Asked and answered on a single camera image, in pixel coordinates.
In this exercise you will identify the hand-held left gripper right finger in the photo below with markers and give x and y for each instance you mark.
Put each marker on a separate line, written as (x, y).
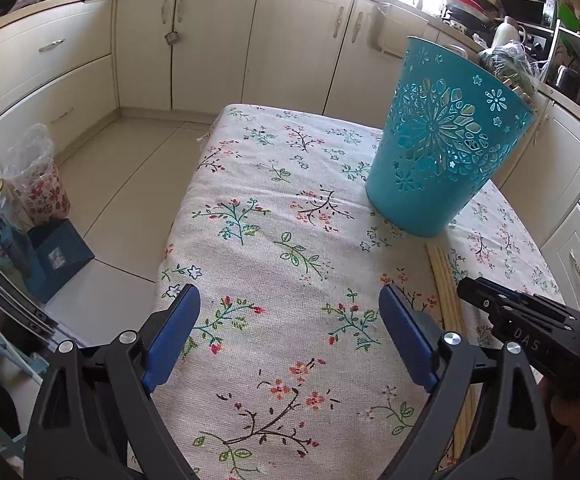
(407, 340)

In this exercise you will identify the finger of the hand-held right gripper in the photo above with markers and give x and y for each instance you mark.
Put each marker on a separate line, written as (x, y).
(510, 300)
(525, 320)

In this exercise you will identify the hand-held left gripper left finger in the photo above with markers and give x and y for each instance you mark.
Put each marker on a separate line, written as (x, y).
(172, 340)

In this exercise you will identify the bundle of wooden chopsticks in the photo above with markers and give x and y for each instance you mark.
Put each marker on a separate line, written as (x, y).
(447, 290)

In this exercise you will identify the teal perforated plastic basket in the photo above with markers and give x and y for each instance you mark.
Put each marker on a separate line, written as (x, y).
(420, 195)

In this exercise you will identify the person's right hand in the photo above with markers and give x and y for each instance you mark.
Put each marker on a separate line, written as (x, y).
(570, 412)

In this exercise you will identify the floral tablecloth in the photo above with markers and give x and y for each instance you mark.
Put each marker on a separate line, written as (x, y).
(280, 270)

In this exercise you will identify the dark blue box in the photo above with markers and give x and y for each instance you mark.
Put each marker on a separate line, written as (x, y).
(59, 257)

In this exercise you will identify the floral bin with plastic bag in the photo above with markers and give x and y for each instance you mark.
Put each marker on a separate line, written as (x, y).
(37, 185)

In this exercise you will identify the steel cooking pot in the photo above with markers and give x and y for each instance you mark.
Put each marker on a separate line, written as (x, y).
(567, 78)

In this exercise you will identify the plastic bag of vegetables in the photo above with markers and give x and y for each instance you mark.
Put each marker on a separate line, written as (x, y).
(512, 62)

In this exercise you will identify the white thermos jug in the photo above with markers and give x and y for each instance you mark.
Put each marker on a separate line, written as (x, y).
(505, 34)

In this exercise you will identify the green box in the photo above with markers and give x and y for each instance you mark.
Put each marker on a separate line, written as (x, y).
(569, 17)

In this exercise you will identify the white hanging door bin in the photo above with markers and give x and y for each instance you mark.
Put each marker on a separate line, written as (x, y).
(400, 30)

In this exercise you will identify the stack of dishes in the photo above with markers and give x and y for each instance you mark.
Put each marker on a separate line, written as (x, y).
(470, 5)

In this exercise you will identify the cream kitchen cabinets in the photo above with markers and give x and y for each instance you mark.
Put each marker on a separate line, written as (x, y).
(209, 40)

